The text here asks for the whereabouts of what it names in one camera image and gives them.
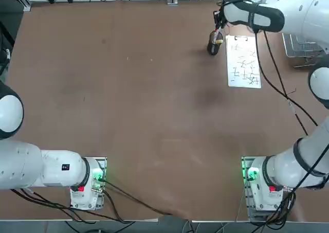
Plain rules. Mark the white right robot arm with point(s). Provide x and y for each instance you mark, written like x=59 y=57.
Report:
x=295 y=11

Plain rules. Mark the white A4 paper sheet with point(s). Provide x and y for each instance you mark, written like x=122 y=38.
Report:
x=241 y=63

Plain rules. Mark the silver mesh tray rack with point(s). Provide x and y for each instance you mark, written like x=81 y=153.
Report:
x=303 y=50

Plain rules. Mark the black metal clipboard clip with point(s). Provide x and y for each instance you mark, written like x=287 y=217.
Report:
x=241 y=38

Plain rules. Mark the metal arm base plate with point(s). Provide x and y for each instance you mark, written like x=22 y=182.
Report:
x=244 y=163
x=104 y=163

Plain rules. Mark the white clipboard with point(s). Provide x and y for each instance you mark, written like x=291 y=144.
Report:
x=226 y=50

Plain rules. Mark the black mesh pen holder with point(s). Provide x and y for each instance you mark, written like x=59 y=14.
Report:
x=213 y=50

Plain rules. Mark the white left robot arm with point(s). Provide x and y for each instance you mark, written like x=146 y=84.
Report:
x=51 y=171

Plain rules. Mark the yellow marker pen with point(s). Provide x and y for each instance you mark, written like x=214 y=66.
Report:
x=219 y=41

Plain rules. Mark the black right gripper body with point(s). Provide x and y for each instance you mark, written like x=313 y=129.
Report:
x=220 y=18

